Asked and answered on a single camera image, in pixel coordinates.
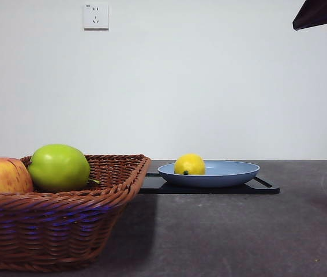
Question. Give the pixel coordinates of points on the green apple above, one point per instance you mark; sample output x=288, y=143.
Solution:
x=59, y=167

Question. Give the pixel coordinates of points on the black flat tray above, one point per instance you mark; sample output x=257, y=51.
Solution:
x=157, y=187

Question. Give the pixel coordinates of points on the blue round plate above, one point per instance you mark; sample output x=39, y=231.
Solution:
x=223, y=177

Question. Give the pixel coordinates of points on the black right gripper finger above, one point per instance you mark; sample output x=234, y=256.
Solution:
x=321, y=13

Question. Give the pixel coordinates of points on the yellow lemon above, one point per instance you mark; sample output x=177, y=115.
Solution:
x=190, y=164

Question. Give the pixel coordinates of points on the brown wicker basket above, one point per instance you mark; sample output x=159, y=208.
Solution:
x=50, y=225

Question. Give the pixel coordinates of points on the red yellow apple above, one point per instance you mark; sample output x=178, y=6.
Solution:
x=1, y=176

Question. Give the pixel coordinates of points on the white wall socket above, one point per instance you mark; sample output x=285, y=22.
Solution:
x=96, y=15

